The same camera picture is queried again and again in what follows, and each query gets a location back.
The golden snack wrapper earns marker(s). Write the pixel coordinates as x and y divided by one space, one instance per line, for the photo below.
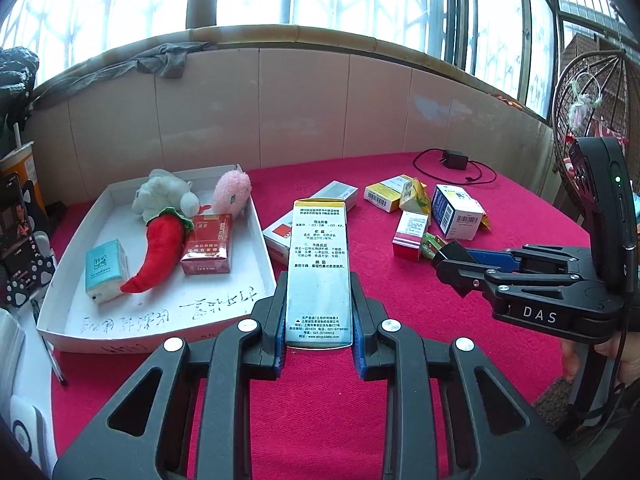
485 225

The white box with red square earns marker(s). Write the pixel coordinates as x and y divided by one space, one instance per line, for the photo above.
277 240

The dreamcatcher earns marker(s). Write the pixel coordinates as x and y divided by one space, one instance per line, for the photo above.
580 110

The pink plush toy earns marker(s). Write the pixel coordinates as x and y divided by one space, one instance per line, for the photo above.
231 190

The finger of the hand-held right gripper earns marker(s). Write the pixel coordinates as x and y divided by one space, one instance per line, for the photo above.
460 275
492 259

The magenta tablecloth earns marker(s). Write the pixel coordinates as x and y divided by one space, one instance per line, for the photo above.
425 320

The red cigarette box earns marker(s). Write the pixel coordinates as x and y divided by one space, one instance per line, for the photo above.
207 245

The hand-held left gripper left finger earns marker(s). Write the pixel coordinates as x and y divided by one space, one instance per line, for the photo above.
277 365

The green snack packet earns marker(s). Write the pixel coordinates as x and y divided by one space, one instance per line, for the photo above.
431 246

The hanging wicker chair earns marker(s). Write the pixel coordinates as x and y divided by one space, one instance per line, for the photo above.
562 110

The long silver box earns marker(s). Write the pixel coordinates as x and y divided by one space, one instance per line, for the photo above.
320 270

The red and white box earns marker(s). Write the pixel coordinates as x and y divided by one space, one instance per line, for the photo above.
410 232

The white cardboard tray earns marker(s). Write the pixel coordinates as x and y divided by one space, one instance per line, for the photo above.
75 285

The cat shaped phone stand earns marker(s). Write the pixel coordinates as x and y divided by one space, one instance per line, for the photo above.
30 280

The yellow and white box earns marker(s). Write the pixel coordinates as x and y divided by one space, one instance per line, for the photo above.
382 192

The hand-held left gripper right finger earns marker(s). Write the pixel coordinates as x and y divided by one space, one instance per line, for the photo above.
361 367

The orange drink cup with straw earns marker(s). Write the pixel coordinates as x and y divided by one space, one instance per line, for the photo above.
20 170

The green and yellow box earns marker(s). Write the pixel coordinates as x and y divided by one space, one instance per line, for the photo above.
415 200

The white device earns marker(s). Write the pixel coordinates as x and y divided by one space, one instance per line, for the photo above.
25 425

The grey cloth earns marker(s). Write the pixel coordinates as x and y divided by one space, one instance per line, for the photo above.
170 57

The window with metal grille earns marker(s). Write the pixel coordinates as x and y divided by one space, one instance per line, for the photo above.
125 0

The light blue tissue pack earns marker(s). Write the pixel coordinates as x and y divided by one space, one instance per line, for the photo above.
105 270

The black smartphone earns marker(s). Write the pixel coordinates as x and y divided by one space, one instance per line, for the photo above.
12 220

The black pen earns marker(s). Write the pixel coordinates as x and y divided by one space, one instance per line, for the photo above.
50 350

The person's right hand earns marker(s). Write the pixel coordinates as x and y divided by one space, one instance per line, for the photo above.
630 350

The dark bag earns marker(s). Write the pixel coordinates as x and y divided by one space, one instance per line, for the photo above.
17 75

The white plush toy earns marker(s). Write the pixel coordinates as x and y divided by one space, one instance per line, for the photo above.
160 192

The red chili plush toy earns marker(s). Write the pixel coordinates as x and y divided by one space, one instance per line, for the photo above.
160 250

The white and blue box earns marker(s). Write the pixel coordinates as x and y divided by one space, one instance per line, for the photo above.
460 220

